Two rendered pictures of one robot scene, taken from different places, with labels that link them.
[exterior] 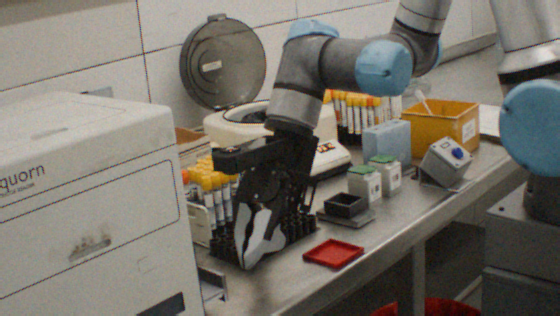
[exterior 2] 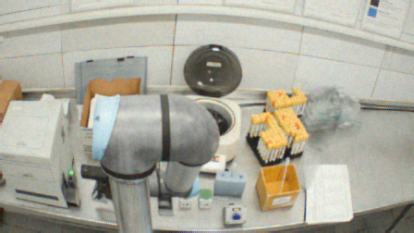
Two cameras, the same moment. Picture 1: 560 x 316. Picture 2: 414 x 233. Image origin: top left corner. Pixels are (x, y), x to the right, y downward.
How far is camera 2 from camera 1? 1.09 m
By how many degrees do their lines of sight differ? 39
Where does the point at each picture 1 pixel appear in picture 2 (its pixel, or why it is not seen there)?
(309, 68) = not seen: hidden behind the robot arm
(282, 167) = (103, 186)
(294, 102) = not seen: hidden behind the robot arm
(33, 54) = (110, 37)
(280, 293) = (98, 214)
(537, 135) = not seen: outside the picture
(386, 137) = (224, 182)
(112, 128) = (30, 155)
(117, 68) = (154, 49)
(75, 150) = (21, 156)
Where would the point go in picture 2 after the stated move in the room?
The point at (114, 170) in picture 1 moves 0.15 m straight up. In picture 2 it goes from (32, 165) to (22, 133)
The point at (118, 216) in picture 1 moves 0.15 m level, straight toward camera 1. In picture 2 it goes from (34, 174) to (14, 200)
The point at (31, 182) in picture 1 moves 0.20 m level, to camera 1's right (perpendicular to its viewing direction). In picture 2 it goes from (11, 158) to (35, 195)
